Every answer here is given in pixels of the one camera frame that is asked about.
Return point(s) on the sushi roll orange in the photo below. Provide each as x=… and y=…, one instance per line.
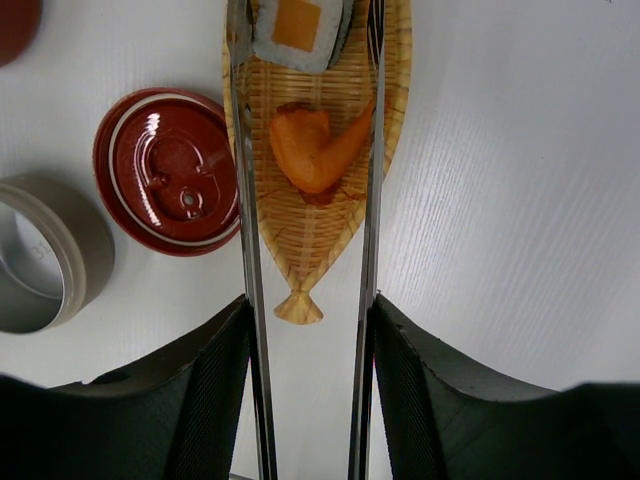
x=307, y=36

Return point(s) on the beige band metal container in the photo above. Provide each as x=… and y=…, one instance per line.
x=57, y=253

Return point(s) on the metal tongs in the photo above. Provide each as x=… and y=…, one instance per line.
x=370, y=250

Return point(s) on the orange fried shrimp piece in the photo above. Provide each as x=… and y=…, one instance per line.
x=308, y=154

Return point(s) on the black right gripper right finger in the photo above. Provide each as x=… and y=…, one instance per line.
x=447, y=416

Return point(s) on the red round lid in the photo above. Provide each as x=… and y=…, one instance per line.
x=165, y=171

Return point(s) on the brown fried food piece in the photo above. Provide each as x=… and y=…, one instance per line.
x=327, y=197

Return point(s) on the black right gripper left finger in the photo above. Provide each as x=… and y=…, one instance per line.
x=172, y=414

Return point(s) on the woven bamboo boat tray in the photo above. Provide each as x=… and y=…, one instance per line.
x=302, y=82

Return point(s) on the red band metal container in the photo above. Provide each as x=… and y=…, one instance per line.
x=20, y=21

